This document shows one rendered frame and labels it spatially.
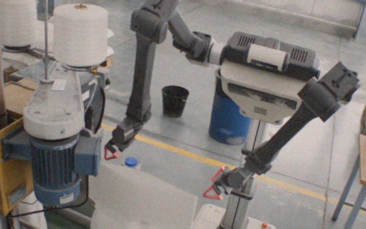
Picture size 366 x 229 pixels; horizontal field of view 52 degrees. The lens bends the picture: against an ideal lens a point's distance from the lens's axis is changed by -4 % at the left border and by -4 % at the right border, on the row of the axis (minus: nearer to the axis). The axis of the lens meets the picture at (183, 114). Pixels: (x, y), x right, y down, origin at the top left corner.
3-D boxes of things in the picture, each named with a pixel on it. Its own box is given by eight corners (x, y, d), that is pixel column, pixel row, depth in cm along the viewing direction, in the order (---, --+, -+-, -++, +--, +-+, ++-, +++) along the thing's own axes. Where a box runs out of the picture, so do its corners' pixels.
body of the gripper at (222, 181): (215, 182, 138) (231, 175, 134) (223, 166, 147) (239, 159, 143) (225, 196, 139) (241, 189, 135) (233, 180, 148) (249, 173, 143)
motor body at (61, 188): (88, 191, 134) (89, 130, 122) (62, 217, 121) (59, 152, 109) (53, 177, 138) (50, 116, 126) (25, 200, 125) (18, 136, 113)
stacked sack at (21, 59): (63, 52, 474) (63, 41, 467) (30, 70, 417) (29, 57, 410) (35, 46, 483) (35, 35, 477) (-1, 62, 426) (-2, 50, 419)
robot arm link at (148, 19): (180, -7, 111) (152, -20, 114) (155, 34, 111) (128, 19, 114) (206, 43, 154) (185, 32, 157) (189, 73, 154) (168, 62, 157)
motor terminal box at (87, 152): (102, 165, 130) (103, 136, 125) (98, 184, 121) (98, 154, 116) (77, 163, 129) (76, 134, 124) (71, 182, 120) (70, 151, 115)
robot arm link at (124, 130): (153, 111, 142) (134, 99, 145) (135, 121, 133) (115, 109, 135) (144, 137, 148) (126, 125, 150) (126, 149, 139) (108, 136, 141)
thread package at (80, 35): (116, 58, 126) (119, 6, 118) (86, 75, 112) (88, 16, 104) (74, 48, 131) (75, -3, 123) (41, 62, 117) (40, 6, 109)
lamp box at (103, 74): (109, 89, 171) (110, 70, 167) (103, 92, 167) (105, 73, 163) (94, 84, 173) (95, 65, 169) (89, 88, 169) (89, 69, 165)
